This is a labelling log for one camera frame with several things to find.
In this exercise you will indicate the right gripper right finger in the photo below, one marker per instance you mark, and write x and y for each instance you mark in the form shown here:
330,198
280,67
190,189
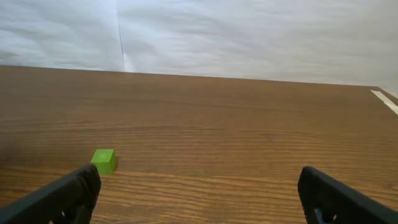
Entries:
335,202

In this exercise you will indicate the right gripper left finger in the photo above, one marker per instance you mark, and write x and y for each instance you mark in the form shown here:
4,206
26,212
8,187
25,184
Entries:
62,199

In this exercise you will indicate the green cube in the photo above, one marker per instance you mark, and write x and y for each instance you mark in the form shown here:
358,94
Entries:
104,161

